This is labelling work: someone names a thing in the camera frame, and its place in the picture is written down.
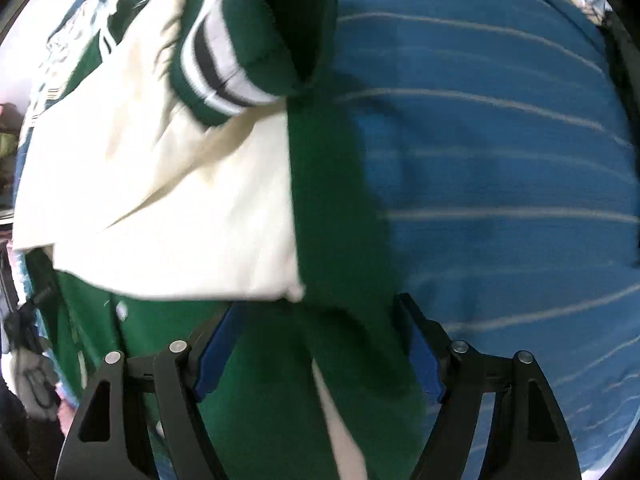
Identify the green and cream varsity jacket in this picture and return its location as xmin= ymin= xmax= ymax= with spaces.
xmin=14 ymin=0 xmax=424 ymax=479

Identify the blue striped bed cover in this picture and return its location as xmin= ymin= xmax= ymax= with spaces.
xmin=294 ymin=0 xmax=637 ymax=476

